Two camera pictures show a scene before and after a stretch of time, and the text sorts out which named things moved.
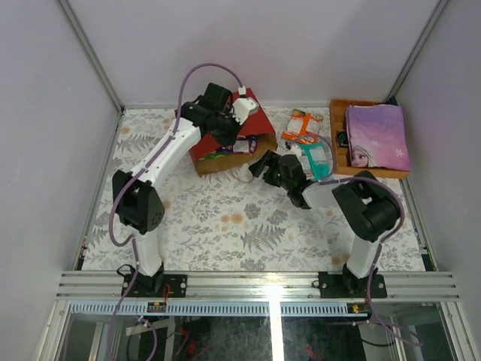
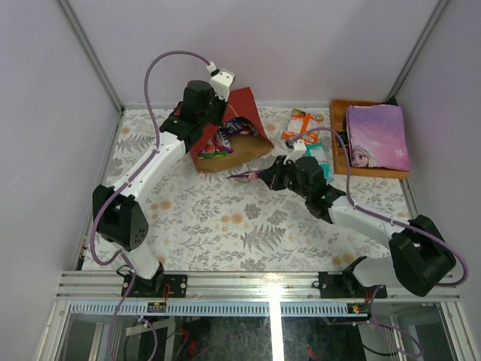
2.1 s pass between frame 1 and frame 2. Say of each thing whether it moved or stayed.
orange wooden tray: stayed
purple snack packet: moved
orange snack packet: stayed
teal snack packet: stayed
